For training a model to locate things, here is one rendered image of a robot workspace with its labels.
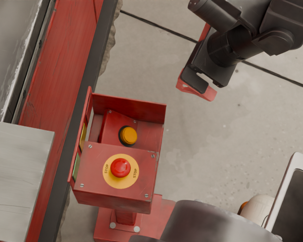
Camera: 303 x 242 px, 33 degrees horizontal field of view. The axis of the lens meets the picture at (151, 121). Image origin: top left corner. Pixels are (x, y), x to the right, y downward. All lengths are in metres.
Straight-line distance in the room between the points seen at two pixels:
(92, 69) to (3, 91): 0.96
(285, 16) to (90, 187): 0.55
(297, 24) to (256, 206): 0.99
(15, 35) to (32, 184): 0.37
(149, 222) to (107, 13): 0.85
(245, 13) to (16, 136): 0.40
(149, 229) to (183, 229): 1.52
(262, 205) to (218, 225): 1.42
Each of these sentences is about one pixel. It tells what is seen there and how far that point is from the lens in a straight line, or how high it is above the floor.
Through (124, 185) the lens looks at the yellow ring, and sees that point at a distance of 1.02.
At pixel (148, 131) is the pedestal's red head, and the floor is 0.70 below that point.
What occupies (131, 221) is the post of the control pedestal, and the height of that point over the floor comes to 0.18.
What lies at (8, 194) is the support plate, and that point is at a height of 1.00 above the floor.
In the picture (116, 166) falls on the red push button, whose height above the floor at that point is 0.81.
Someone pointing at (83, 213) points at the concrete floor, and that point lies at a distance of 1.82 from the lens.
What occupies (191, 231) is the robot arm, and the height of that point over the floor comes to 1.61.
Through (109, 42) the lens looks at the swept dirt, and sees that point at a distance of 2.06.
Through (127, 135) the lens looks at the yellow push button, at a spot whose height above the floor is 0.73.
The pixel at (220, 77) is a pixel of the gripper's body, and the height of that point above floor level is 1.07.
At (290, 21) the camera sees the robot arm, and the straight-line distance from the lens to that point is 0.65.
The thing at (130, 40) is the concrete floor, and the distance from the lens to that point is 2.06.
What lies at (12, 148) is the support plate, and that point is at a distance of 0.84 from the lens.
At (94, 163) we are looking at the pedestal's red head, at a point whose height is 0.78.
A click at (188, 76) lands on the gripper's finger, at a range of 0.79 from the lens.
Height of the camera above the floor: 1.77
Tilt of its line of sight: 68 degrees down
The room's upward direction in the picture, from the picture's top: 4 degrees clockwise
